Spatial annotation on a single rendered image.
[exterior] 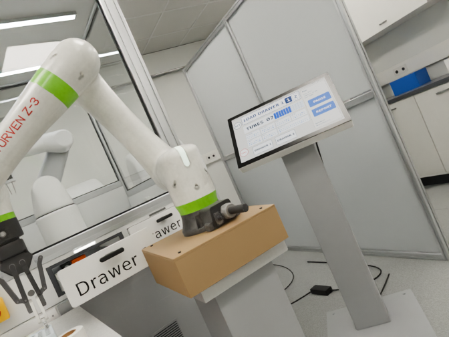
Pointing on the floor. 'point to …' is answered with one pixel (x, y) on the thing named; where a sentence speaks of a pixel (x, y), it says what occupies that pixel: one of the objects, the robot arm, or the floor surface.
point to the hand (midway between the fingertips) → (38, 309)
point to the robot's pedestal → (250, 301)
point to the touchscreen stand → (349, 261)
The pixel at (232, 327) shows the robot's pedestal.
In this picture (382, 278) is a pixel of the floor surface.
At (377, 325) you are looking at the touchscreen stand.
